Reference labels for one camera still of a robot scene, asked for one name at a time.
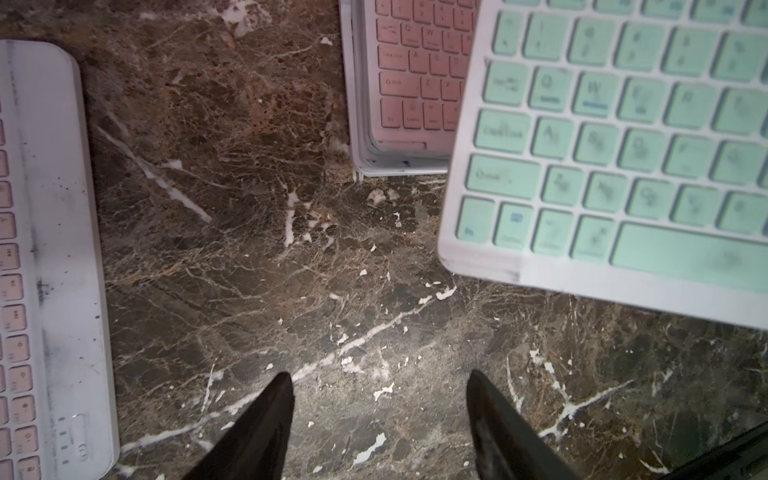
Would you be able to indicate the black mounting rail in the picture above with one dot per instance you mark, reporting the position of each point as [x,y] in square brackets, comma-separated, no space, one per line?
[742,458]

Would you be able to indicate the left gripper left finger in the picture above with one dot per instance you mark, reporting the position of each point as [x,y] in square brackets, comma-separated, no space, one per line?
[255,447]

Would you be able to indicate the pink keyboard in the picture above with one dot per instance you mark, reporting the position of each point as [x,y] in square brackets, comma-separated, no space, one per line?
[416,55]
[369,158]
[58,403]

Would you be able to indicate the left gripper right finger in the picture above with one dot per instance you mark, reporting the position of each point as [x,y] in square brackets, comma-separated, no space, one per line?
[506,447]

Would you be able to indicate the green keyboard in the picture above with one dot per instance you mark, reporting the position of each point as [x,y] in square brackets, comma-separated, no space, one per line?
[616,150]

